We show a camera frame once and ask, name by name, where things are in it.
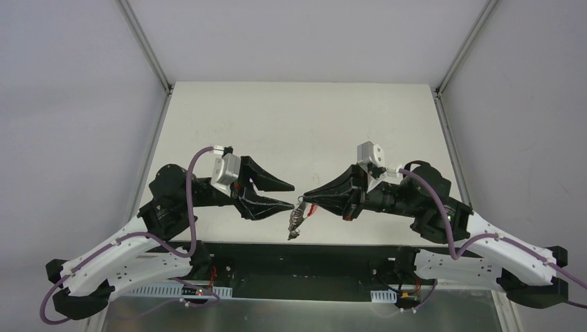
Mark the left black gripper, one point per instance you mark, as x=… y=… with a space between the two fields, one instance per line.
x=241 y=189

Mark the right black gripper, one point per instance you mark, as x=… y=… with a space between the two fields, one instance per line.
x=356 y=194

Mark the grey red keyring holder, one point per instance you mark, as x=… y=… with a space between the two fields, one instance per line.
x=302 y=211

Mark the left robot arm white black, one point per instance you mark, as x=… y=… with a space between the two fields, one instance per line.
x=161 y=241

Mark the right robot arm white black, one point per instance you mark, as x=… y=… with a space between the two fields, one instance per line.
x=468 y=249

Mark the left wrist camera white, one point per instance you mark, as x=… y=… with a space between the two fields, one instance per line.
x=226 y=169

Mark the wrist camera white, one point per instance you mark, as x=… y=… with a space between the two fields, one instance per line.
x=226 y=169
x=371 y=159

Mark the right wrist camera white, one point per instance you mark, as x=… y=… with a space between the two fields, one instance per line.
x=371 y=159

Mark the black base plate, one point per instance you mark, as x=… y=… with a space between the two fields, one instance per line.
x=307 y=272

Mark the right white slotted cable duct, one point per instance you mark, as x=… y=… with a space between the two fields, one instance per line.
x=383 y=296

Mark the white slotted cable duct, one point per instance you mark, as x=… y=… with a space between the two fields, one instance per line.
x=170 y=290
x=383 y=296

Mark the left white slotted cable duct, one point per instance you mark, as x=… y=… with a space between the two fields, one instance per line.
x=170 y=290

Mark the left aluminium frame post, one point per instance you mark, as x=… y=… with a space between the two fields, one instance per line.
x=144 y=44

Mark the aluminium frame post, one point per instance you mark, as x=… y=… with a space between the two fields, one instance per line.
x=460 y=57
x=144 y=44

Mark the right aluminium frame post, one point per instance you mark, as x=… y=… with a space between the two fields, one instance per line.
x=460 y=57

